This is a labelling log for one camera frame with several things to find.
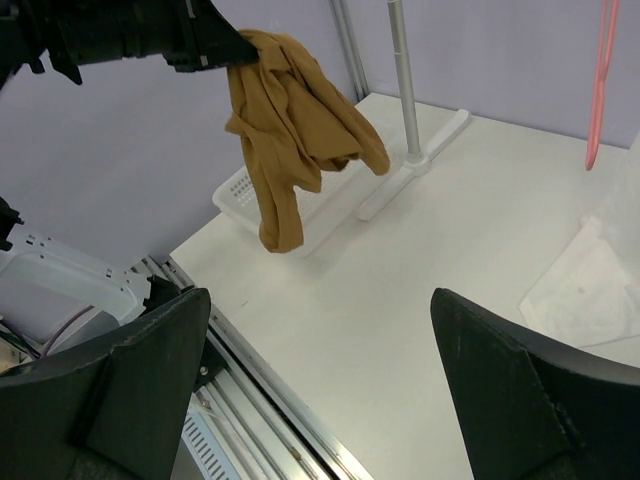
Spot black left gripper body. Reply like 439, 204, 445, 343
163, 0, 209, 73

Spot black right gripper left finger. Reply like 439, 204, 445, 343
1, 288, 211, 479

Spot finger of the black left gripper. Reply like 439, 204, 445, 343
202, 1, 259, 68

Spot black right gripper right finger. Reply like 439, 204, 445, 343
430, 288, 639, 479

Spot tan tank top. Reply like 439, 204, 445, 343
226, 29, 391, 253

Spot pink wire hanger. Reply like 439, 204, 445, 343
585, 0, 620, 171

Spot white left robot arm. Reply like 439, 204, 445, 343
1, 57, 242, 268

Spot white tank top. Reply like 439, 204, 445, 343
518, 164, 640, 351

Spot white metal clothes rack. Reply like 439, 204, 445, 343
357, 0, 472, 222

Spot white slotted cable duct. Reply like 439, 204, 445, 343
181, 407, 239, 480

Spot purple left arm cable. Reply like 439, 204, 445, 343
39, 304, 96, 359

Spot left aluminium frame post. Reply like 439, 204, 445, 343
329, 0, 370, 101

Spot aluminium mounting rail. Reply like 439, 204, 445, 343
134, 254, 391, 480

